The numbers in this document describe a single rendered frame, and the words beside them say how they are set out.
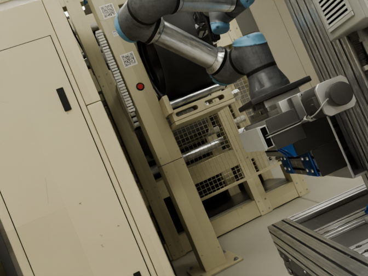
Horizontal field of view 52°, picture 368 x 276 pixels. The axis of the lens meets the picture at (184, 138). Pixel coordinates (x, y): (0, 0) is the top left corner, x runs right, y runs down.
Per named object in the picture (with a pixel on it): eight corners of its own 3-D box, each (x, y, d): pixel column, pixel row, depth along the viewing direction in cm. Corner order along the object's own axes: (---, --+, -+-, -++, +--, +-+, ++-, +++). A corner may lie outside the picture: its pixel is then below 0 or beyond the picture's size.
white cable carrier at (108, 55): (129, 112, 204) (95, 31, 205) (128, 114, 209) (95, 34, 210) (137, 109, 205) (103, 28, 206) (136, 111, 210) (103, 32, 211)
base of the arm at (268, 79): (297, 80, 133) (285, 55, 133) (257, 97, 132) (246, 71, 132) (283, 88, 148) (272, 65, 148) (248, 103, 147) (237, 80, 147)
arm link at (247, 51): (261, 64, 132) (246, 29, 132) (236, 79, 142) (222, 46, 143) (282, 58, 139) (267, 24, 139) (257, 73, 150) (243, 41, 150)
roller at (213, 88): (170, 109, 200) (167, 101, 200) (168, 110, 204) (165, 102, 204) (228, 86, 209) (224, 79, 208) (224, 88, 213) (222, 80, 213)
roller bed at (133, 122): (134, 128, 242) (116, 85, 243) (132, 131, 256) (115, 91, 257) (162, 117, 247) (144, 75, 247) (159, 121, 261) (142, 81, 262)
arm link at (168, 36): (253, 79, 146) (124, 13, 121) (229, 92, 158) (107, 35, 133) (256, 52, 150) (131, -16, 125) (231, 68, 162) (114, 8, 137)
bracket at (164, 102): (169, 114, 196) (161, 96, 196) (157, 126, 234) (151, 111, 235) (174, 111, 197) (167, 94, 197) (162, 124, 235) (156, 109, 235)
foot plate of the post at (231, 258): (198, 283, 193) (196, 279, 193) (187, 271, 219) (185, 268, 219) (243, 259, 199) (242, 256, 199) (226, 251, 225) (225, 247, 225)
